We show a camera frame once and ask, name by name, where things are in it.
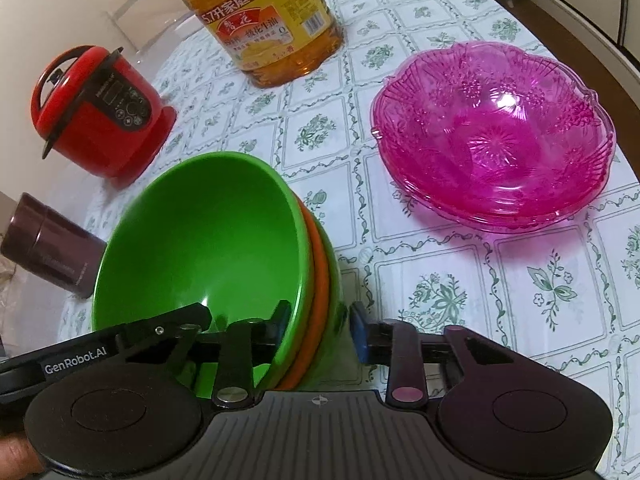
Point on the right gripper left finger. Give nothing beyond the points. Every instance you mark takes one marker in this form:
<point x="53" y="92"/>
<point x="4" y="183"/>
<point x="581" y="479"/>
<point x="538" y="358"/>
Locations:
<point x="245" y="344"/>

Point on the orange plastic bowl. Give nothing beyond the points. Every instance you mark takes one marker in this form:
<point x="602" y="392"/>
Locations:
<point x="318" y="314"/>

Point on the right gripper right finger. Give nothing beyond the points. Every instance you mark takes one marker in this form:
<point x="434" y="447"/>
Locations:
<point x="396" y="345"/>

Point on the red mini rice cooker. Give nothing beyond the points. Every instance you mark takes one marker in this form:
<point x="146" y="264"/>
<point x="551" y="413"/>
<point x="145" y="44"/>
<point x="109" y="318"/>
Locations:
<point x="94" y="108"/>

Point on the green plastic bowl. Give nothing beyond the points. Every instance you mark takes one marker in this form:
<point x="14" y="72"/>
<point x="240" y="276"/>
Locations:
<point x="221" y="229"/>
<point x="321" y="365"/>

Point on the left hand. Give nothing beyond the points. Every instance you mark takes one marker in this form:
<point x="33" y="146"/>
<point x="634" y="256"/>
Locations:
<point x="18" y="459"/>

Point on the floral white green tablecloth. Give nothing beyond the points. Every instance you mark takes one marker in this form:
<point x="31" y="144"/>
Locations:
<point x="567" y="296"/>

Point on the dark purple vacuum flask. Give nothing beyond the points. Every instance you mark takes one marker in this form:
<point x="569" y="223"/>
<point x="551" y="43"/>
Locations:
<point x="48" y="245"/>

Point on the pink transparent plastic bowl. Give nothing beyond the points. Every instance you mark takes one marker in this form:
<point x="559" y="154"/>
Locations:
<point x="493" y="137"/>

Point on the yellow cooking oil bottle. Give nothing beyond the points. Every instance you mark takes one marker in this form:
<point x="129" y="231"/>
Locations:
<point x="271" y="41"/>

